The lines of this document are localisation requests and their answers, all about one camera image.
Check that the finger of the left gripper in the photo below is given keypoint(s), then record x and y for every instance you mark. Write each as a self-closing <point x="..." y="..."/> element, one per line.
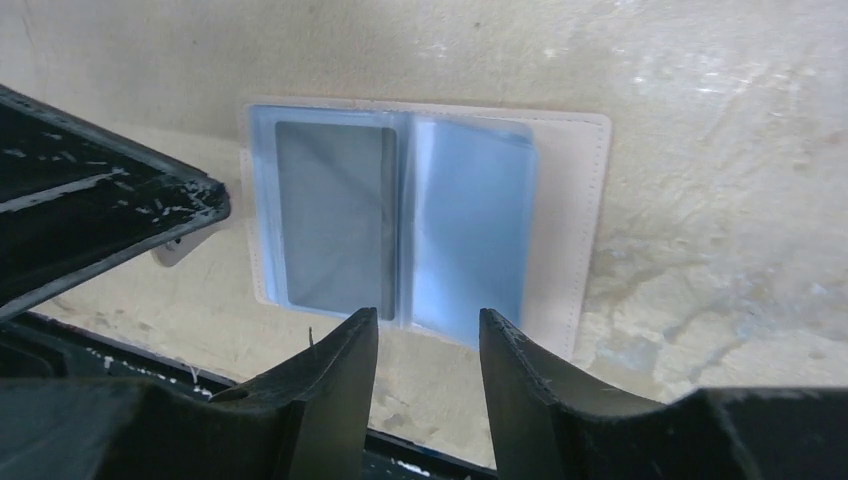
<point x="78" y="200"/>

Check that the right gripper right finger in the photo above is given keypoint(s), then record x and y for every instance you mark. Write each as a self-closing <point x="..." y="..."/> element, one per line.
<point x="536" y="402"/>

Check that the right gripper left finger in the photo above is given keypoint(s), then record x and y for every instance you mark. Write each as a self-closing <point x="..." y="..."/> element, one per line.
<point x="316" y="404"/>

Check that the grey credit card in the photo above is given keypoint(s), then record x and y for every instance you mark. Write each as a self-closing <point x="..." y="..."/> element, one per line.
<point x="338" y="216"/>

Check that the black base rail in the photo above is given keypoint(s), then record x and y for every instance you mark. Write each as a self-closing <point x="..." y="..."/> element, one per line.
<point x="76" y="405"/>

